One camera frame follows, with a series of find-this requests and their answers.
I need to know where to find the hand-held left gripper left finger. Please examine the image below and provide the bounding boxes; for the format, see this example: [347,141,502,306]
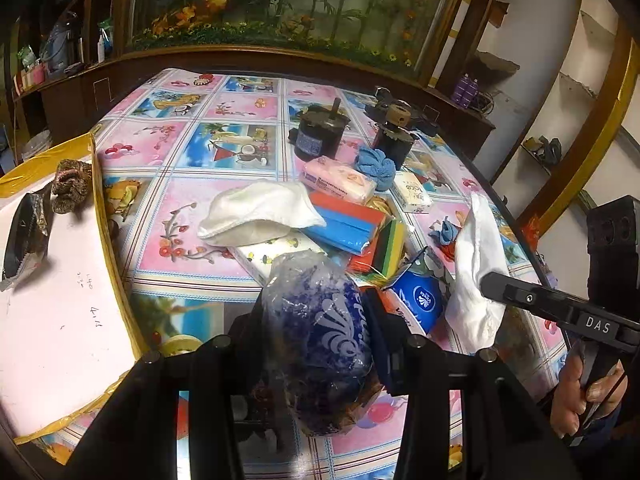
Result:
[62,304,267,480]

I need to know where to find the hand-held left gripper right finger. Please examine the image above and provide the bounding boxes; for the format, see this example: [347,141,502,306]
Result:
[364,286,582,480]

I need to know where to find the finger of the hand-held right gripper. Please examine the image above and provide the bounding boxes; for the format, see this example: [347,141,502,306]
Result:
[480,270,582,332]

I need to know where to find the white cloth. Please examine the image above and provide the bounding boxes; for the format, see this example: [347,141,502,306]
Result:
[197,180,327,249]
[444,191,508,352]

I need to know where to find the dark blue tissue pack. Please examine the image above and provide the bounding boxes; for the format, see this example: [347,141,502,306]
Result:
[384,247,452,337]

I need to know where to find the clear blue print tissue pack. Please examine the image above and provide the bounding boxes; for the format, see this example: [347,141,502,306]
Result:
[252,250,387,437]

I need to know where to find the lemon print tissue pack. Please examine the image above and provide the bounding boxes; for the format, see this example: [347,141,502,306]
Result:
[234,241,322,287]

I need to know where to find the multicoloured sponge pack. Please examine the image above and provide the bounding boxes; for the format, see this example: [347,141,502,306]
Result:
[348,219,407,281]

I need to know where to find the yellow-edged white box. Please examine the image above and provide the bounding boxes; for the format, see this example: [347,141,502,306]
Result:
[0,132,151,447]

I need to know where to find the white tissue pack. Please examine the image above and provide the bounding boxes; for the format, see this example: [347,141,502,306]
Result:
[392,170,434,214]

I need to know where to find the red and blue sponge pack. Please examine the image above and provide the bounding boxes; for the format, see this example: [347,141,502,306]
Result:
[302,190,394,257]

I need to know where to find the blue sock ball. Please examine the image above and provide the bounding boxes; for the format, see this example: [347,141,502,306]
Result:
[354,147,402,191]

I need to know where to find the pink tissue pack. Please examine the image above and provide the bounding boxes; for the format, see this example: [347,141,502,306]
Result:
[300,156,379,205]

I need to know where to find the person's right forearm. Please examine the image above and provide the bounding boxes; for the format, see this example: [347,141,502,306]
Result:
[575,395,640,480]

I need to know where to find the person's right hand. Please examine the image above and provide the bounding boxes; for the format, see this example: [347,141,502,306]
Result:
[550,344,629,438]

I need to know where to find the shoes on shelf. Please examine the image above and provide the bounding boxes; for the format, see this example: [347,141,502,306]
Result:
[522,135,564,167]

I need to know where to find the purple bottles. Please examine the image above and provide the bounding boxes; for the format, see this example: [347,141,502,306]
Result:
[452,73,482,109]

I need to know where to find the black snack packet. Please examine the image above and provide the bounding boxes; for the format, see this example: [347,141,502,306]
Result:
[2,192,52,292]

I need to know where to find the brown scrunchie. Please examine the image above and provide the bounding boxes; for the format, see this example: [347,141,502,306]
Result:
[50,158,94,214]

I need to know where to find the printed tablecloth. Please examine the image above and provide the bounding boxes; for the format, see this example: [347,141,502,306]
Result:
[30,67,568,480]

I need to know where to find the black motor with blue label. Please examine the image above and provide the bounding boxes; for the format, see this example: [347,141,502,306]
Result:
[288,100,347,162]

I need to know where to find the rolled white paper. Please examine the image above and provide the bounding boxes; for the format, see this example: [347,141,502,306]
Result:
[429,0,474,87]

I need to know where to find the wooden cabinet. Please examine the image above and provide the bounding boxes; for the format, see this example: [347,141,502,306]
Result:
[11,0,497,147]

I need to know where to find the white bottle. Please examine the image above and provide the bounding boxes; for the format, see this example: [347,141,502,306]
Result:
[97,20,114,64]

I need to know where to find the blue kettle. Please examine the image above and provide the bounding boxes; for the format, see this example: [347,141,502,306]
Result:
[42,14,84,79]

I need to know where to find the artificial flower display case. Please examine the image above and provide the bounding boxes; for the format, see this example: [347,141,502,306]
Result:
[124,0,472,77]

